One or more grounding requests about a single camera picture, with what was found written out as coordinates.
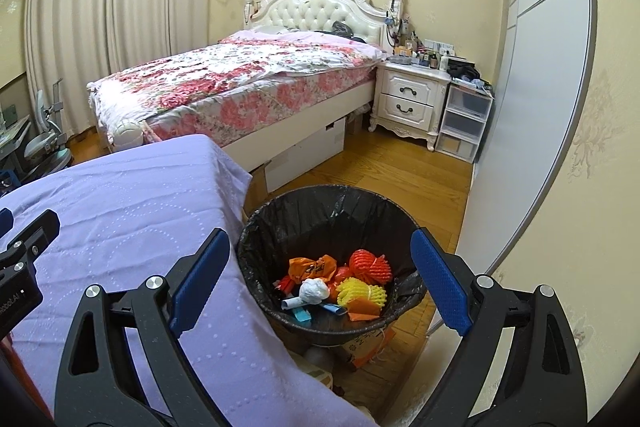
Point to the red foam fruit net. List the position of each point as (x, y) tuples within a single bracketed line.
[(369, 268)]

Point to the black lined trash bin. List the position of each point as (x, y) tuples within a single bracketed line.
[(328, 222)]

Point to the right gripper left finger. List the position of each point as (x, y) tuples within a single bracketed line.
[(98, 384)]

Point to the white tissue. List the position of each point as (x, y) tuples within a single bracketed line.
[(314, 291)]

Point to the white sliding wardrobe door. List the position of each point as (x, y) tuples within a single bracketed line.
[(547, 57)]

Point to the white under-bed box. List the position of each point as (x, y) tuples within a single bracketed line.
[(305, 155)]

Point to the orange wrapper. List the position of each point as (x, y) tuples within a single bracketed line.
[(362, 310)]

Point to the floral bed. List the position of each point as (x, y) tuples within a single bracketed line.
[(254, 94)]

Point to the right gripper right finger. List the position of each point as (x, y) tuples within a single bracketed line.
[(517, 363)]

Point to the white nightstand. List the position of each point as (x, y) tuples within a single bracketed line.
[(409, 100)]

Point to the white teal tube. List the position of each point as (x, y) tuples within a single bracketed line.
[(333, 308)]

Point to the cardboard box under bin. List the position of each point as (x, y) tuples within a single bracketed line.
[(361, 350)]

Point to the plastic drawer unit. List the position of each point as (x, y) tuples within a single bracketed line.
[(464, 121)]

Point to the desk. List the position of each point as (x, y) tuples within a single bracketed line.
[(13, 144)]

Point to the red round wrapper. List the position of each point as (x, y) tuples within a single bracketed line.
[(341, 274)]

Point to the light blue tube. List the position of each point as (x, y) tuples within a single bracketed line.
[(297, 306)]

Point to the grey desk chair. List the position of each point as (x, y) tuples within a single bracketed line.
[(47, 153)]

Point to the white tufted headboard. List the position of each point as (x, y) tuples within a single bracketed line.
[(369, 23)]

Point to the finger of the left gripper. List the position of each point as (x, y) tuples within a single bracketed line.
[(6, 221), (32, 241)]

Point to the yellow foam fruit net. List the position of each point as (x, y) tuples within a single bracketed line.
[(352, 289)]

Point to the purple table cloth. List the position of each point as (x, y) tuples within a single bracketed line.
[(130, 215)]

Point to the orange plastic bag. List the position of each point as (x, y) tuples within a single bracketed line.
[(300, 269)]

